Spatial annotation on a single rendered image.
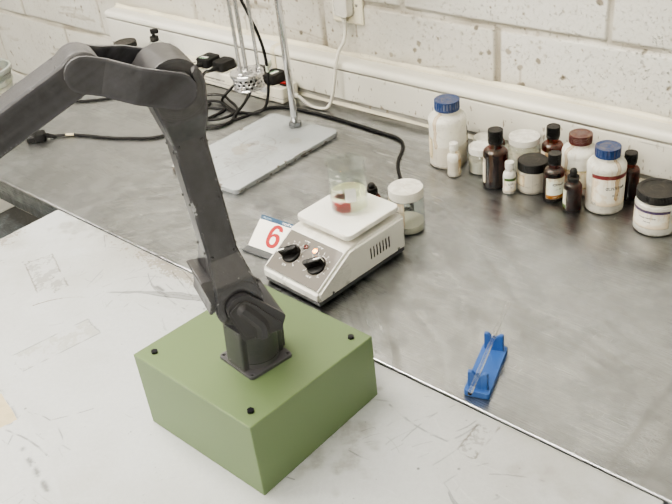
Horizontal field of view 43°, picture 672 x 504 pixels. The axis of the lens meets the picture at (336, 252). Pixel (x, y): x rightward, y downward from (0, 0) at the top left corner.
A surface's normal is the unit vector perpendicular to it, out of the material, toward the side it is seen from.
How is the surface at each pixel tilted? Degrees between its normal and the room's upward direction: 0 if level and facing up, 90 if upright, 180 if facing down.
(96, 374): 0
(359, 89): 90
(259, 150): 0
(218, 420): 90
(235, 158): 0
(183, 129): 120
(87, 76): 90
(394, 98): 90
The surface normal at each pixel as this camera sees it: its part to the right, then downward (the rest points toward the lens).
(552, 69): -0.66, 0.47
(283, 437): 0.75, 0.29
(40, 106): 0.42, 0.46
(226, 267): 0.28, -0.01
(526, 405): -0.11, -0.83
